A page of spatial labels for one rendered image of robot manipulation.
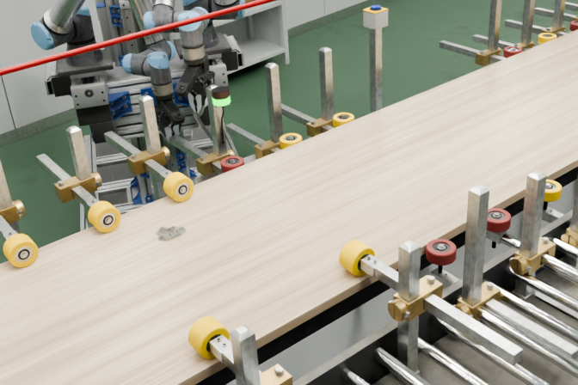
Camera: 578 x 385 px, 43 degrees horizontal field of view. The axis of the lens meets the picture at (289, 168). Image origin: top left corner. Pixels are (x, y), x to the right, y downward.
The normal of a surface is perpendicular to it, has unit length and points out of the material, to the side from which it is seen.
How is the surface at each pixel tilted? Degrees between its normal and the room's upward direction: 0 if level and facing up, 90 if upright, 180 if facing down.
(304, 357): 90
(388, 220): 0
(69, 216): 0
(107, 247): 0
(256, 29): 90
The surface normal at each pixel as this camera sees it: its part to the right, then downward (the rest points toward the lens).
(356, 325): 0.62, 0.34
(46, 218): -0.06, -0.88
